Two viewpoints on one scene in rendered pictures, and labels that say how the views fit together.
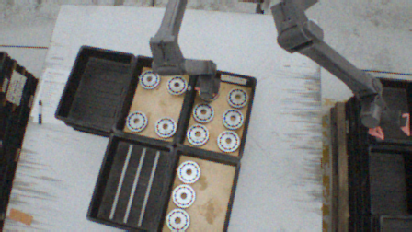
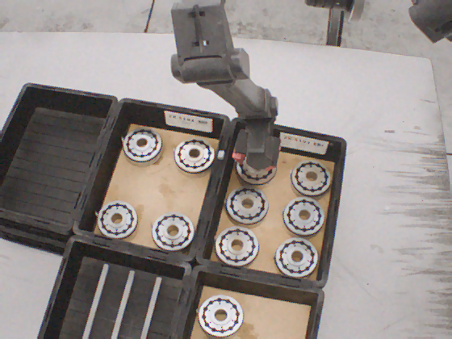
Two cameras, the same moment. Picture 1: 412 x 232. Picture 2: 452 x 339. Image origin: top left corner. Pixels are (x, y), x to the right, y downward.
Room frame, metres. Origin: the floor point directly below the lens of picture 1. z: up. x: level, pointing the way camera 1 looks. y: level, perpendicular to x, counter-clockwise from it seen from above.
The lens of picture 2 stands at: (-0.11, 0.11, 2.10)
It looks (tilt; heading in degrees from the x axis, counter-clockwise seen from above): 61 degrees down; 355
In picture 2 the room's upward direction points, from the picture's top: 1 degrees clockwise
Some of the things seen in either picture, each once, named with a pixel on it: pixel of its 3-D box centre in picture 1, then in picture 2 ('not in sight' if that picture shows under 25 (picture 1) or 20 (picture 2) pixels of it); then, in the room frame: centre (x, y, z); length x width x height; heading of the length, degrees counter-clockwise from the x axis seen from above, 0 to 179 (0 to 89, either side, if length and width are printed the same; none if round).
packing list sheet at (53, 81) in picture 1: (54, 95); not in sight; (0.70, 0.83, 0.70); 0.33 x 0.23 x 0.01; 171
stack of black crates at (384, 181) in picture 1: (380, 183); not in sight; (0.10, -1.07, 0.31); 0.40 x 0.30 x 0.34; 171
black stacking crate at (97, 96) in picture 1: (98, 90); (49, 161); (0.64, 0.51, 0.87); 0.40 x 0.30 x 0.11; 163
